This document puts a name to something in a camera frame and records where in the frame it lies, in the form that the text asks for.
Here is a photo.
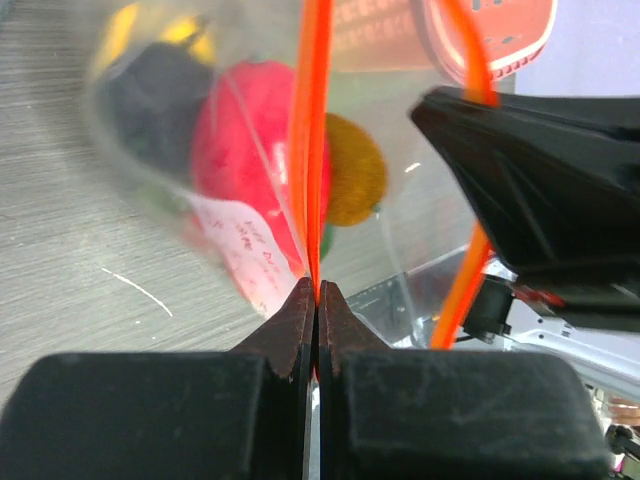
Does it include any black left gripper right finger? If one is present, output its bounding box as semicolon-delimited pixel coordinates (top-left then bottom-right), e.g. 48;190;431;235
318;282;609;479

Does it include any dark plum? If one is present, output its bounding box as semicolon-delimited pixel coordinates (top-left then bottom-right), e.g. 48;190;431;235
98;42;213;182

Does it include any brown kiwi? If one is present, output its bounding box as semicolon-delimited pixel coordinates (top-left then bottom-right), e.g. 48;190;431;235
325;113;389;227

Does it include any pink plastic basket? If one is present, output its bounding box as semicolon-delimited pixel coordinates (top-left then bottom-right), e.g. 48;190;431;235
332;0;560;86

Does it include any clear zip bag orange zipper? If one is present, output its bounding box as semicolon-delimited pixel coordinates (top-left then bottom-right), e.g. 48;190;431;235
84;0;501;386

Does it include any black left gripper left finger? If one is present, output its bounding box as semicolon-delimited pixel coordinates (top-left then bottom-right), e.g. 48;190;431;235
1;279;315;479

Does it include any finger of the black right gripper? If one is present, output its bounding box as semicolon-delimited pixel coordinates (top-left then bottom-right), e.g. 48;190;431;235
410;86;639;333

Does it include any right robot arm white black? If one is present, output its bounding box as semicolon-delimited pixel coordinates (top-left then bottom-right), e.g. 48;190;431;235
410;86;639;397

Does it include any yellow pear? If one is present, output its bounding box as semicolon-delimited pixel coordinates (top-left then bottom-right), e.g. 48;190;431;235
93;2;216;73

